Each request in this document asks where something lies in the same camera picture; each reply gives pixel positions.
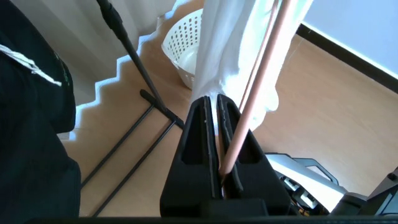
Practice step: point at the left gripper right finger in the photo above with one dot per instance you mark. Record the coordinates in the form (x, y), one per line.
(264, 186)

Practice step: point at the black shorts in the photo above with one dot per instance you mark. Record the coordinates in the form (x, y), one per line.
(31, 140)

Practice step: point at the beige curtain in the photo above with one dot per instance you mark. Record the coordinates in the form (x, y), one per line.
(77, 31)

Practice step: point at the white laundry basket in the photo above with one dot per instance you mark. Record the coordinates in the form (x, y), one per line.
(183, 46)

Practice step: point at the black clothes rack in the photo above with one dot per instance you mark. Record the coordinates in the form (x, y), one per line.
(124, 34)

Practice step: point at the pink clothes hanger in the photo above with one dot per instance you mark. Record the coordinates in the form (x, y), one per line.
(264, 71)

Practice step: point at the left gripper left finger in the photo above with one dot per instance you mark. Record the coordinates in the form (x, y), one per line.
(186, 186)

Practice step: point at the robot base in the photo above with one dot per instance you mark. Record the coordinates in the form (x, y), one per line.
(311, 183)

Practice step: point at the white garment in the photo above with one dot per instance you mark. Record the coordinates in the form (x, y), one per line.
(224, 46)

